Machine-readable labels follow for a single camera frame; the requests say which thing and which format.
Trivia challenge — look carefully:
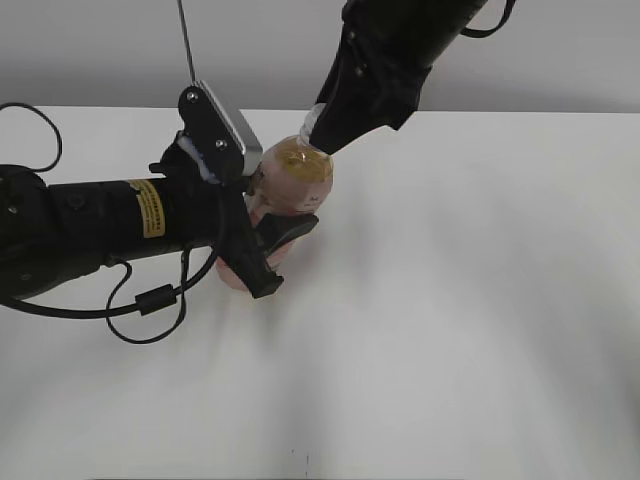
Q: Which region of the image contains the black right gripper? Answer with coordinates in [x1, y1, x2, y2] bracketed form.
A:
[308, 14, 430, 154]

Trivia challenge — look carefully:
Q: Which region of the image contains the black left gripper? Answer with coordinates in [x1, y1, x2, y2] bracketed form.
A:
[149, 130, 319, 298]

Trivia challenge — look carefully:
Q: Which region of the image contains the pink label tea bottle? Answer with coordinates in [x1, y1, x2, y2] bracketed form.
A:
[216, 103, 334, 292]

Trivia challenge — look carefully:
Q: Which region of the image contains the white bottle cap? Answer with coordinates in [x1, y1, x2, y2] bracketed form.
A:
[299, 103, 326, 145]

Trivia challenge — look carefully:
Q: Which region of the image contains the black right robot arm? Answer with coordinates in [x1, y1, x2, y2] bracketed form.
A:
[300, 0, 497, 154]

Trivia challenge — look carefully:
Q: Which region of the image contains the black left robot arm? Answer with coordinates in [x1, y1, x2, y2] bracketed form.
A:
[1, 133, 318, 300]

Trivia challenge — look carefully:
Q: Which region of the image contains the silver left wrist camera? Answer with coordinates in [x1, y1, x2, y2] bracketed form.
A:
[176, 80, 263, 185]

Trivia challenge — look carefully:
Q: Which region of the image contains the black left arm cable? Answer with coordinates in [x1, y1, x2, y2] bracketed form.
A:
[0, 102, 221, 345]

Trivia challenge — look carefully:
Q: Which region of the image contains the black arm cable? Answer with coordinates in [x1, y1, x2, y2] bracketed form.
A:
[0, 102, 221, 345]
[459, 0, 518, 39]

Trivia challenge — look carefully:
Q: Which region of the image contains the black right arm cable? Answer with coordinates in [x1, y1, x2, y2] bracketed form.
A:
[459, 0, 518, 39]

